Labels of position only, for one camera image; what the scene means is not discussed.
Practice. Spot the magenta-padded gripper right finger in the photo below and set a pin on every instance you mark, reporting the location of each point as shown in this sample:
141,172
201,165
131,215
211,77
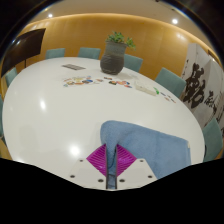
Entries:
128,165

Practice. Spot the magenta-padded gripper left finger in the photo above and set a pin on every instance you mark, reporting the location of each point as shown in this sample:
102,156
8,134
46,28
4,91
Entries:
96,165

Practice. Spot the blue towel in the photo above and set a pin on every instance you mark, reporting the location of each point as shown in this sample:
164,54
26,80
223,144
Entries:
150,146

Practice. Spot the flat white box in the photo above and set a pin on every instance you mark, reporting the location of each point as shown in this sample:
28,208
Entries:
145,88

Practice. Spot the small green item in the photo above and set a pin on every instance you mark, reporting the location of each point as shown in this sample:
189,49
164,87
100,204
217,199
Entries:
156,90

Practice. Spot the colourful sticker sheet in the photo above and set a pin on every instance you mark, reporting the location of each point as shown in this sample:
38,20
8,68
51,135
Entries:
78,81

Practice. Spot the group of teal chairs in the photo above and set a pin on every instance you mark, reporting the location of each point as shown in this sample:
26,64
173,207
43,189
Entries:
170,81

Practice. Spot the flat grey pad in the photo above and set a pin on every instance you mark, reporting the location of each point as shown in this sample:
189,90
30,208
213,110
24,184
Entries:
73,67

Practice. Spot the white calligraphy folding screen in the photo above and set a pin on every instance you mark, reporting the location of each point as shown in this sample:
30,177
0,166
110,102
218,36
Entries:
197,87

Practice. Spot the potted plant in grey pot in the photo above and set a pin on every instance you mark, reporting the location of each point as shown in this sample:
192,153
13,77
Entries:
113,60

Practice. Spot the black screen on stand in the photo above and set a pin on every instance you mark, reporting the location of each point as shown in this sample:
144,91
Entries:
23,46

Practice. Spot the round ceiling light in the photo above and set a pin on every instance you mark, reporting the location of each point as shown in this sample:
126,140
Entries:
50,15
174,21

